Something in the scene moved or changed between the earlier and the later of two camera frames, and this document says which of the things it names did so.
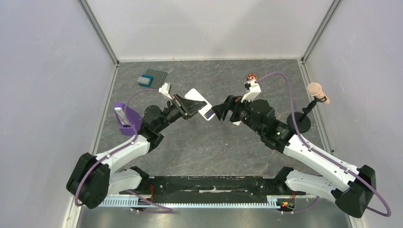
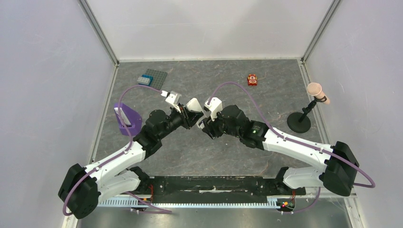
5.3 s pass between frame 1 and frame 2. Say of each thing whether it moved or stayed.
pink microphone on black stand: stayed
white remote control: moved
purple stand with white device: stayed
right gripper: moved
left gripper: moved
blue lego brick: stayed
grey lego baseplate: stayed
